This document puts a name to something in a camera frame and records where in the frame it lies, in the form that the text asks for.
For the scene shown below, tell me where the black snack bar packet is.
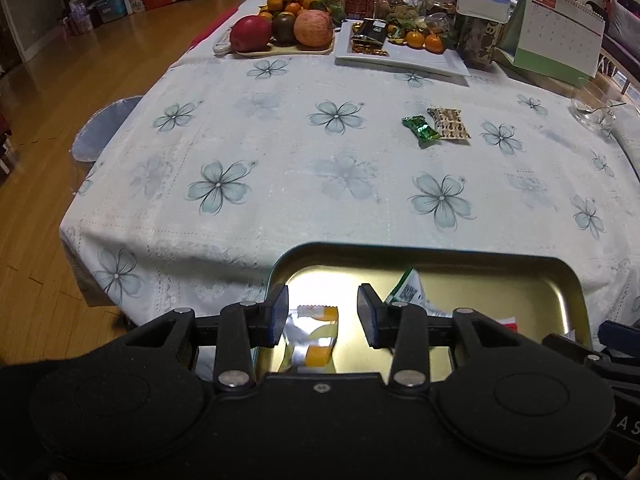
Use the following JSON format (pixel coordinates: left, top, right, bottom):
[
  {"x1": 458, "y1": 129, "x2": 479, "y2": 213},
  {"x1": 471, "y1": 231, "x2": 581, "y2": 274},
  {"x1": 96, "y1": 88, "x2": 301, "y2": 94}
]
[{"x1": 351, "y1": 17, "x2": 388, "y2": 43}]

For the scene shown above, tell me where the brown patterned box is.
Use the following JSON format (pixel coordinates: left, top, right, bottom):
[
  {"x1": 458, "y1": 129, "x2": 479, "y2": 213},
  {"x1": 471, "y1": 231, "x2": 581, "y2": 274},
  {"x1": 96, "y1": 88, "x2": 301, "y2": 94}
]
[{"x1": 456, "y1": 12, "x2": 506, "y2": 71}]

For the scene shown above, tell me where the striped pink apple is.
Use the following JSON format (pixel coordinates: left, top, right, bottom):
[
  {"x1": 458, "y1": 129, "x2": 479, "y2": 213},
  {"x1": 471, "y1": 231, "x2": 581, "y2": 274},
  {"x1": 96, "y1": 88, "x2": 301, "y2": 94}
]
[{"x1": 293, "y1": 9, "x2": 334, "y2": 50}]

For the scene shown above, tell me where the small clear plastic jar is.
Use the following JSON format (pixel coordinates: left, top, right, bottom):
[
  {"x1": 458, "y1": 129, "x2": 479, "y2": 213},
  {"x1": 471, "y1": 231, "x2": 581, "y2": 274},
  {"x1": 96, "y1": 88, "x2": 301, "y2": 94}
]
[{"x1": 424, "y1": 12, "x2": 451, "y2": 36}]

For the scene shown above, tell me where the gold metal tray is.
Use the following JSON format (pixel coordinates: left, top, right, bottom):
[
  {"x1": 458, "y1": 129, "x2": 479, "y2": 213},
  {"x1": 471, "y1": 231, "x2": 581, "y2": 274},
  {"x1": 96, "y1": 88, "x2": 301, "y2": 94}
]
[{"x1": 254, "y1": 241, "x2": 599, "y2": 376}]

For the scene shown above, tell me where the pile of small mandarins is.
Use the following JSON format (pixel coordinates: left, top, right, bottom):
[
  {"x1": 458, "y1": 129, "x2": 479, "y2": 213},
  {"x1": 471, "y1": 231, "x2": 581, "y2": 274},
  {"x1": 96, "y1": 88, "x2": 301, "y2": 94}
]
[{"x1": 259, "y1": 0, "x2": 331, "y2": 17}]

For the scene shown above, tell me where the white rectangular plate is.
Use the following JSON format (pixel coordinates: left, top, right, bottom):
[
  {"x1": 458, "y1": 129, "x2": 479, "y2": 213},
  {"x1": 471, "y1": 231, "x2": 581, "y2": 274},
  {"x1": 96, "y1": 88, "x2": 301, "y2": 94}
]
[{"x1": 334, "y1": 19, "x2": 472, "y2": 77}]

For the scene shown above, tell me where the blue storage bin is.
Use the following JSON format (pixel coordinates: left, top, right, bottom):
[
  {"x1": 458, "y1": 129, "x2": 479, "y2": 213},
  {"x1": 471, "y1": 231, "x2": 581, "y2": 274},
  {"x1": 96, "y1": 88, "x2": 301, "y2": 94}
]
[{"x1": 90, "y1": 0, "x2": 128, "y2": 23}]

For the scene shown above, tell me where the wooden fruit tray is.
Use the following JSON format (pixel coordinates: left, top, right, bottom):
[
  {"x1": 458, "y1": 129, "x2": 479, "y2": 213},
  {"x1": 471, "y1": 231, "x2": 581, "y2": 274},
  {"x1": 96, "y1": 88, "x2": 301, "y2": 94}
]
[{"x1": 220, "y1": 25, "x2": 335, "y2": 57}]

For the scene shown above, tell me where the dark brown round fruit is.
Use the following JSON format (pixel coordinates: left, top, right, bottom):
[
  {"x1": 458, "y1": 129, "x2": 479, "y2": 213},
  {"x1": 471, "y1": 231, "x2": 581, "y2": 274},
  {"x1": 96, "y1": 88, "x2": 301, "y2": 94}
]
[{"x1": 271, "y1": 12, "x2": 297, "y2": 45}]

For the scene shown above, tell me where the blue round seat cushion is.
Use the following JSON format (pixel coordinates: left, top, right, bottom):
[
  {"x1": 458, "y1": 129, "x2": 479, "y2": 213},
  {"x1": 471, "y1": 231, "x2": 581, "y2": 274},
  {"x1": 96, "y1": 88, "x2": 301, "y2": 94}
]
[{"x1": 70, "y1": 95, "x2": 146, "y2": 163}]

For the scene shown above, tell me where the brown patterned snack packet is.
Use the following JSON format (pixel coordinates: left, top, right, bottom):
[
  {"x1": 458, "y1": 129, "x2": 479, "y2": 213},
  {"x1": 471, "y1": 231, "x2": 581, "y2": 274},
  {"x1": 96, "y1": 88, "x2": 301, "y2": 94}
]
[{"x1": 426, "y1": 106, "x2": 472, "y2": 141}]

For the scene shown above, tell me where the yellow white snack packet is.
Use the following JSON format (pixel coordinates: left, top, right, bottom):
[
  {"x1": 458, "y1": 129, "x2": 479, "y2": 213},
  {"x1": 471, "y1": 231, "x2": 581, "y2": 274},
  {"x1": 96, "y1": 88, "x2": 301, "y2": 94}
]
[{"x1": 280, "y1": 304, "x2": 340, "y2": 368}]

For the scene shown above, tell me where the white floral tablecloth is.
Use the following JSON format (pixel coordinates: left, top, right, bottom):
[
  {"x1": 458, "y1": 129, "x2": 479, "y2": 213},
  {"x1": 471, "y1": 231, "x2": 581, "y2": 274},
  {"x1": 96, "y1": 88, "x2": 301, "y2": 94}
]
[{"x1": 59, "y1": 0, "x2": 640, "y2": 346}]

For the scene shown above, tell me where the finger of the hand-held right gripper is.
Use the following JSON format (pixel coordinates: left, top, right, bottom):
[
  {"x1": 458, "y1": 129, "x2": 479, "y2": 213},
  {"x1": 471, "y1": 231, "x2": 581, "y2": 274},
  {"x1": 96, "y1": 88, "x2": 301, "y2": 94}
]
[
  {"x1": 541, "y1": 332, "x2": 640, "y2": 396},
  {"x1": 598, "y1": 320, "x2": 640, "y2": 350}
]

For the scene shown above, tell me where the green white desk calendar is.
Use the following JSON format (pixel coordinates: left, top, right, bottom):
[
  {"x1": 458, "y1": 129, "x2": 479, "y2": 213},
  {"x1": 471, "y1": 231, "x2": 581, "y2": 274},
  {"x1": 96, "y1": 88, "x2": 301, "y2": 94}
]
[{"x1": 492, "y1": 0, "x2": 606, "y2": 83}]

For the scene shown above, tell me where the red apple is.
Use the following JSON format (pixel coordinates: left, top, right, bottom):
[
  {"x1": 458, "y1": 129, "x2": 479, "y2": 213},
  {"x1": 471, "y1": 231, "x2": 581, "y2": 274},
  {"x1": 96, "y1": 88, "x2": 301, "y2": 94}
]
[{"x1": 229, "y1": 15, "x2": 273, "y2": 53}]

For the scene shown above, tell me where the green foil candy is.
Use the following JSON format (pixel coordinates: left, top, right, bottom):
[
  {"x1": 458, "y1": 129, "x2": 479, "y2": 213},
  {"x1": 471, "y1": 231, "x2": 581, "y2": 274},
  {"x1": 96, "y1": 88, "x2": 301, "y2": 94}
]
[{"x1": 401, "y1": 115, "x2": 442, "y2": 150}]

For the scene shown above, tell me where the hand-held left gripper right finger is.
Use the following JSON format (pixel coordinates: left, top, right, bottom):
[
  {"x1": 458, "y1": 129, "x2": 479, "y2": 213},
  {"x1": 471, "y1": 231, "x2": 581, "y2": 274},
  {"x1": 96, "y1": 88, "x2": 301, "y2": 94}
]
[{"x1": 356, "y1": 283, "x2": 523, "y2": 394}]

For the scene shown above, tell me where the clear glass bowl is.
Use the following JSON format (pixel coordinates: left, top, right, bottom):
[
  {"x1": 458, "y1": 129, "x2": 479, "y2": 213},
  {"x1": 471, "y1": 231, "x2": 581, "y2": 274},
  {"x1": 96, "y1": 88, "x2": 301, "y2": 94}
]
[{"x1": 571, "y1": 82, "x2": 618, "y2": 133}]

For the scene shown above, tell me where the red cloth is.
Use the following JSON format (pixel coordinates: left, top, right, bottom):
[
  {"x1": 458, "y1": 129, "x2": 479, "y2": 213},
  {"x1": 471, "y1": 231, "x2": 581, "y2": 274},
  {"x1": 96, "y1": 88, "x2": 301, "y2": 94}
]
[{"x1": 187, "y1": 5, "x2": 241, "y2": 48}]

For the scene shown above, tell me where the green white snack packet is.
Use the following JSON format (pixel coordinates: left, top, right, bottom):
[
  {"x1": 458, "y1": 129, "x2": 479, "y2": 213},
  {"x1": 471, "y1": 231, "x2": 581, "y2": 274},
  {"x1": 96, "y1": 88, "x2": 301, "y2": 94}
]
[{"x1": 384, "y1": 267, "x2": 453, "y2": 318}]

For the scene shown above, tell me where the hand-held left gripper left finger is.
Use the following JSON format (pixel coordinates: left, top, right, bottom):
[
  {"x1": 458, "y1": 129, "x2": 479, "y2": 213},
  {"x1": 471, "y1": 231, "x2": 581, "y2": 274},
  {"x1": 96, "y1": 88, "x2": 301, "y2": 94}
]
[{"x1": 122, "y1": 284, "x2": 291, "y2": 394}]

